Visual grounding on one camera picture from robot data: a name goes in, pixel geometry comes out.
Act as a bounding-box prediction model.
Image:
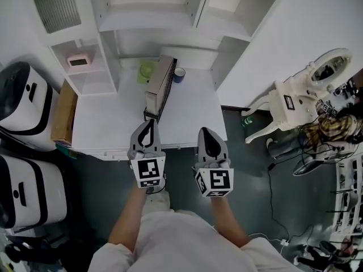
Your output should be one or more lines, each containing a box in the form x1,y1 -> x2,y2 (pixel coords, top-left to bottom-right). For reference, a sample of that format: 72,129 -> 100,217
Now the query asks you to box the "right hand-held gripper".
192,127 -> 235,198

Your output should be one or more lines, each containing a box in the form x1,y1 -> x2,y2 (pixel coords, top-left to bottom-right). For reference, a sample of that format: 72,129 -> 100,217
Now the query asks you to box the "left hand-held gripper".
126,118 -> 167,189

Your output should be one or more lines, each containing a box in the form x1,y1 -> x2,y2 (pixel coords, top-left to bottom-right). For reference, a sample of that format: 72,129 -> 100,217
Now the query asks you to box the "black perforated file holder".
143,57 -> 178,124

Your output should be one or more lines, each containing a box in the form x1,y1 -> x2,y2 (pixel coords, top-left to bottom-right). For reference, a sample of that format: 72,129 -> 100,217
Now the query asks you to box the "tall beige rectangular box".
145,54 -> 174,114

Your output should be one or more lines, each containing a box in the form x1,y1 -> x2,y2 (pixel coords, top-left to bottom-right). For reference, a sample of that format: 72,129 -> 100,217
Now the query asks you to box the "person's left forearm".
108,187 -> 148,253

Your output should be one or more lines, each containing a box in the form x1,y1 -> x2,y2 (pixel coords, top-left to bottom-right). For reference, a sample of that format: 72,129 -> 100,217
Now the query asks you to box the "person's right forearm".
209,195 -> 250,248

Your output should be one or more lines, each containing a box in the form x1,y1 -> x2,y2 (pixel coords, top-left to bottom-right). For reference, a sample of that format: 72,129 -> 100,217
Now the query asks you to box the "brown cardboard box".
50,79 -> 78,147

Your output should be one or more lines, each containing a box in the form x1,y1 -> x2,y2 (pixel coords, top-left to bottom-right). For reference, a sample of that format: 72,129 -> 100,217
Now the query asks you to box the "white desk with hutch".
28,0 -> 281,161

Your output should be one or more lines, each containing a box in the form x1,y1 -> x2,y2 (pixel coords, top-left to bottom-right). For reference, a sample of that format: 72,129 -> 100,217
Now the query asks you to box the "green desk fan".
138,60 -> 158,84

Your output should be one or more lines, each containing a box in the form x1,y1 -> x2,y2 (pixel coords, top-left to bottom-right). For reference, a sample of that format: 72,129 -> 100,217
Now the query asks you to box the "blue cup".
174,67 -> 187,84

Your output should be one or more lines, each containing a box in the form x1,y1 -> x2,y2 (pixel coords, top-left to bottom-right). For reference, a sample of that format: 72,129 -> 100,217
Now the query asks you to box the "person's white shirt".
90,208 -> 304,272

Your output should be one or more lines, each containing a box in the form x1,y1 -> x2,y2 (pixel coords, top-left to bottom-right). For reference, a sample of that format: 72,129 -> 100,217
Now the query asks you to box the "pink alarm clock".
66,54 -> 92,74

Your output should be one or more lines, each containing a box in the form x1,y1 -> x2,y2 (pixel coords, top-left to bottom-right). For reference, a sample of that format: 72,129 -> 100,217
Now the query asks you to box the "white and black robot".
0,61 -> 54,137
0,154 -> 69,229

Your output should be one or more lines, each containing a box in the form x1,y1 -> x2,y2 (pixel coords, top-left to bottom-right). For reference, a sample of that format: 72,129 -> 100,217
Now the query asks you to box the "black bag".
5,233 -> 69,272

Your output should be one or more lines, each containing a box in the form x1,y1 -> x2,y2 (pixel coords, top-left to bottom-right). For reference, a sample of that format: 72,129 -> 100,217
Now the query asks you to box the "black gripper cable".
146,174 -> 168,194

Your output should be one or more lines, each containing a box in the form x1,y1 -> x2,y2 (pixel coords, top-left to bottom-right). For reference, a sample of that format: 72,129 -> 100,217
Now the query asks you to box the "black floor cable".
267,163 -> 290,239

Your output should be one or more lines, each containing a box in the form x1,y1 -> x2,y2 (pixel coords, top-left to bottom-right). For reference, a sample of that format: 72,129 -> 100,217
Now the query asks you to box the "white charger with cable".
248,232 -> 290,248

